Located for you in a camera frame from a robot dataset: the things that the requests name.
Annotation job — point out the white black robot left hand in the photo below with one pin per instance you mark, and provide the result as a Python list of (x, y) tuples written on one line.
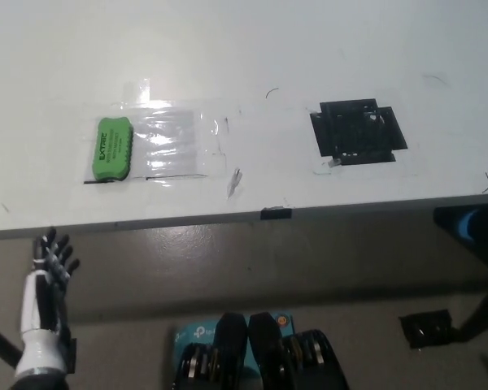
[(38, 300)]

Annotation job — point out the green whiteboard eraser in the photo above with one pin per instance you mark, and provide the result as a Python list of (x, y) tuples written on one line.
[(111, 148)]

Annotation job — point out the black desk leg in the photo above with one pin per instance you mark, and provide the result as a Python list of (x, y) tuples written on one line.
[(0, 343), (482, 310)]

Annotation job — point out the black robot body blocks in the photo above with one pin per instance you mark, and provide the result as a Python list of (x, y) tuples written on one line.
[(264, 353)]

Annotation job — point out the teal router box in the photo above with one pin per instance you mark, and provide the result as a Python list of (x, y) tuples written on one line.
[(199, 334)]

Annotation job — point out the clear tape patch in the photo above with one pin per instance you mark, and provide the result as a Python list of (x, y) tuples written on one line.
[(171, 138)]

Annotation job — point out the small clear tape scrap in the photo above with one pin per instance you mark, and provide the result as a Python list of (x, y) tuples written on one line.
[(233, 185)]

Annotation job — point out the black tape square patch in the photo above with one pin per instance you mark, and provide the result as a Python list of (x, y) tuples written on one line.
[(354, 136)]

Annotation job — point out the black table foot plate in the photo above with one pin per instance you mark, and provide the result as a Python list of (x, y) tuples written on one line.
[(429, 329)]

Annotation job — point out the black object with blue patch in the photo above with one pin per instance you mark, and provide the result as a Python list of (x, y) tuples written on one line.
[(477, 233)]

